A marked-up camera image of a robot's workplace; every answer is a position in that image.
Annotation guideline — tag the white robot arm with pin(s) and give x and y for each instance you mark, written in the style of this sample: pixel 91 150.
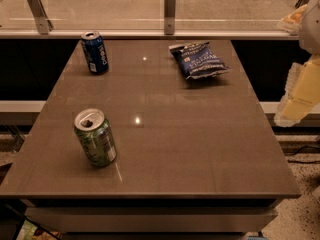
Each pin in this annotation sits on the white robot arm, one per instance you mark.
pixel 309 36

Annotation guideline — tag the blue chip bag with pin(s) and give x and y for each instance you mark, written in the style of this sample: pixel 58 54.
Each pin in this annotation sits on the blue chip bag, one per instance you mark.
pixel 197 60

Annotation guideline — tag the glass railing panel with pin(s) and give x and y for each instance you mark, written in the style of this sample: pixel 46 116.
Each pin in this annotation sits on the glass railing panel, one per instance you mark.
pixel 148 14

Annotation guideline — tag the left metal railing bracket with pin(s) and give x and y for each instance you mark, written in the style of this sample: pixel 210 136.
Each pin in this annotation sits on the left metal railing bracket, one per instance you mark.
pixel 42 21

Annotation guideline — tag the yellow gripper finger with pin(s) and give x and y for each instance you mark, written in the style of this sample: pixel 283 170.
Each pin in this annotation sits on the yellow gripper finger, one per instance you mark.
pixel 302 93
pixel 292 23

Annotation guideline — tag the colourful package under table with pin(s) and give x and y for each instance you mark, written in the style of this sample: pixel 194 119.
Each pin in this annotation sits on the colourful package under table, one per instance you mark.
pixel 29 231

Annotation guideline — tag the blue Pepsi can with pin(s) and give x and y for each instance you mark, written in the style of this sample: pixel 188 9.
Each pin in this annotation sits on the blue Pepsi can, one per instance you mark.
pixel 95 52

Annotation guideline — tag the green soda can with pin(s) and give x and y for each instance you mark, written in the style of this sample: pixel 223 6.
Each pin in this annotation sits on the green soda can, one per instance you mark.
pixel 95 136

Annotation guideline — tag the middle metal railing bracket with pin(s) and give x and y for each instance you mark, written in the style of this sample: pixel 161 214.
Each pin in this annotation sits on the middle metal railing bracket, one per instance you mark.
pixel 169 16

